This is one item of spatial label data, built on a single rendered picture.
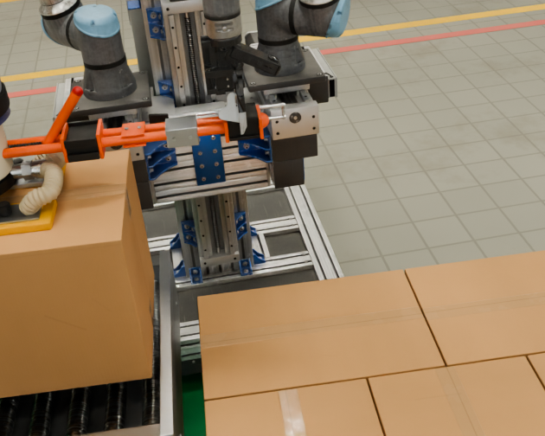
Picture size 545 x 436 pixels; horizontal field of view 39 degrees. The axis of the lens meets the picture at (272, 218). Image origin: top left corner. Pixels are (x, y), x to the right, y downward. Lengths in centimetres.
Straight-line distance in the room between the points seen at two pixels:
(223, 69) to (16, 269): 60
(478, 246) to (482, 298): 114
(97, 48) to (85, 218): 62
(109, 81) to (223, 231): 70
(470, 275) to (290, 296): 51
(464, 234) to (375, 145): 87
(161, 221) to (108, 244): 154
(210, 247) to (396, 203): 118
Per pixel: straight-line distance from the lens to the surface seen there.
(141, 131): 170
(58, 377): 187
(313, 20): 213
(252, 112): 170
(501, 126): 423
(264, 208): 315
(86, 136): 172
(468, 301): 215
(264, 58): 165
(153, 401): 192
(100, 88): 220
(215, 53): 164
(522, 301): 218
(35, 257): 166
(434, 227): 339
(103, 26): 215
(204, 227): 258
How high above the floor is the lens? 192
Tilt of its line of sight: 34 degrees down
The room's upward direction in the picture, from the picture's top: 5 degrees counter-clockwise
